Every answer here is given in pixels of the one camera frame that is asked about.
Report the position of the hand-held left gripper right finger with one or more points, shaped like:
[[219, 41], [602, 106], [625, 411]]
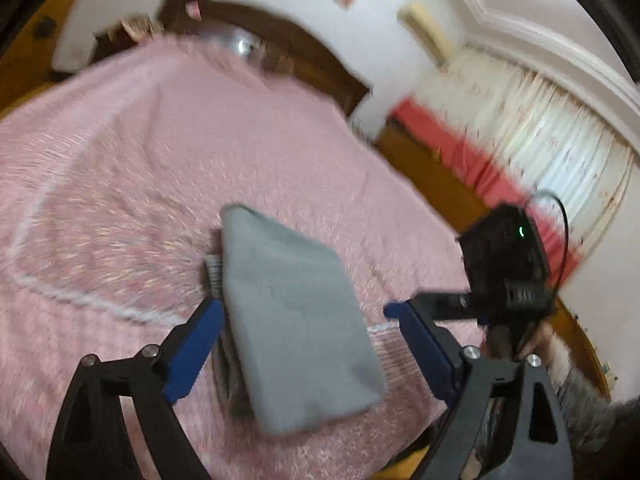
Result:
[[430, 355]]

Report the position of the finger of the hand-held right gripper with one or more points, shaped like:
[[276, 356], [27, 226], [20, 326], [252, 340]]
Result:
[[445, 306]]

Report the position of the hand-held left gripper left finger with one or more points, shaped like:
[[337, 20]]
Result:
[[195, 355]]

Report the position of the grey pants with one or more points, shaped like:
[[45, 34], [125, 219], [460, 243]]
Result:
[[295, 320]]

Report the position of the person's right forearm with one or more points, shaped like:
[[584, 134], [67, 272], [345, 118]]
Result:
[[585, 400]]

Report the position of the person's right hand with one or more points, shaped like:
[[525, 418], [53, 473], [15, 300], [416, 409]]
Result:
[[540, 341]]

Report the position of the red cloth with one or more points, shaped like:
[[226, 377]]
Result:
[[450, 145]]

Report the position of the white patterned curtain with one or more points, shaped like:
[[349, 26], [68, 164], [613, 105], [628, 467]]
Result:
[[540, 125]]

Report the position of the pink bedspread with white trim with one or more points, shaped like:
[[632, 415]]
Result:
[[125, 160]]

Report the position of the dark wooden headboard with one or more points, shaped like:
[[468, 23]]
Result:
[[310, 60]]

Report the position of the beige fluffy object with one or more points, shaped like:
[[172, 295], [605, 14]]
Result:
[[140, 27]]

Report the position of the orange wooden wardrobe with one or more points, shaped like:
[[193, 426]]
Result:
[[25, 65]]

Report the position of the small pink ornament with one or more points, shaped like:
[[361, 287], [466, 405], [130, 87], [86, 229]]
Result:
[[193, 10]]

